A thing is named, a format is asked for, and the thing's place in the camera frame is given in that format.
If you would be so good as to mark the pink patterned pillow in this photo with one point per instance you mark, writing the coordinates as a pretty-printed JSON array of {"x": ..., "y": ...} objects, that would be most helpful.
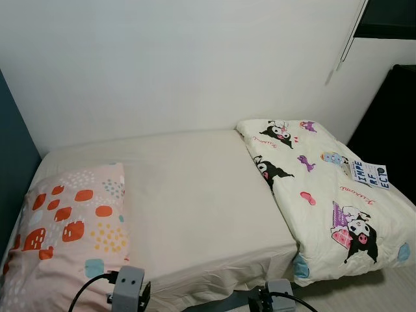
[{"x": 65, "y": 234}]

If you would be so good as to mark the white book blue letters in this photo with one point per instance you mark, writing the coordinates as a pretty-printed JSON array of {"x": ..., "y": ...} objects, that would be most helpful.
[{"x": 370, "y": 174}]

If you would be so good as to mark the bed with cream sheet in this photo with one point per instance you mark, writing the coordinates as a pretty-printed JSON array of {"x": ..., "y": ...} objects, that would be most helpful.
[{"x": 195, "y": 201}]

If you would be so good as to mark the teal upholstered headboard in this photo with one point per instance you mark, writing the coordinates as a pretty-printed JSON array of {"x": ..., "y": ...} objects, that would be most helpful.
[{"x": 18, "y": 162}]

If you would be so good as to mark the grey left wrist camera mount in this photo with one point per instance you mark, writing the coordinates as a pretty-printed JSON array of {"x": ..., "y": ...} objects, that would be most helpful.
[{"x": 128, "y": 286}]

